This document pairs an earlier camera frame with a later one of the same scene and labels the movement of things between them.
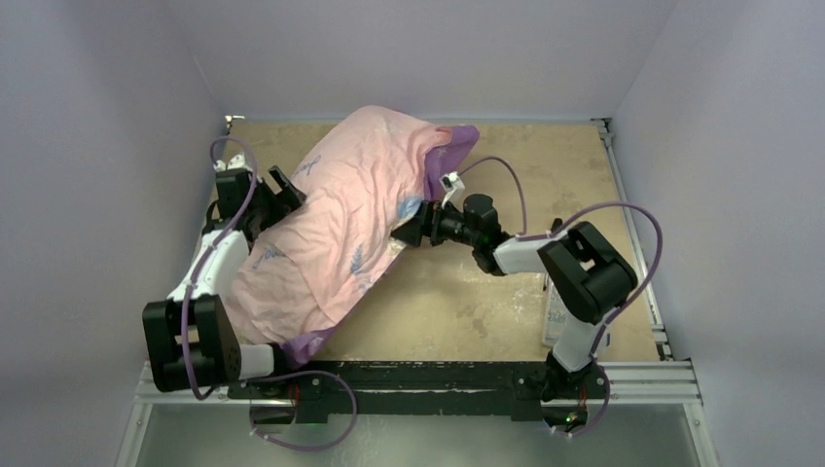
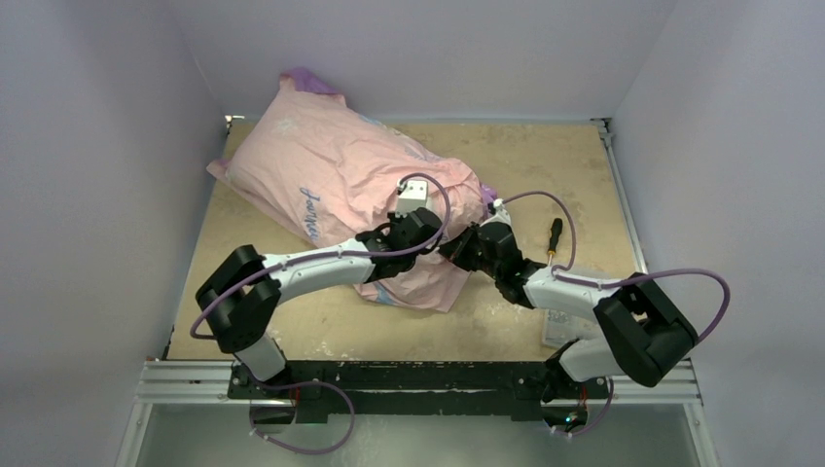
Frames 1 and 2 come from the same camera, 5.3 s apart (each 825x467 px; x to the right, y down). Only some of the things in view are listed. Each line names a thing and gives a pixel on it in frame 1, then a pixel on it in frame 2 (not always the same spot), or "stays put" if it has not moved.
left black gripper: (287, 200) -> (393, 220)
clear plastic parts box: (555, 315) stays put
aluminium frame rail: (657, 383) stays put
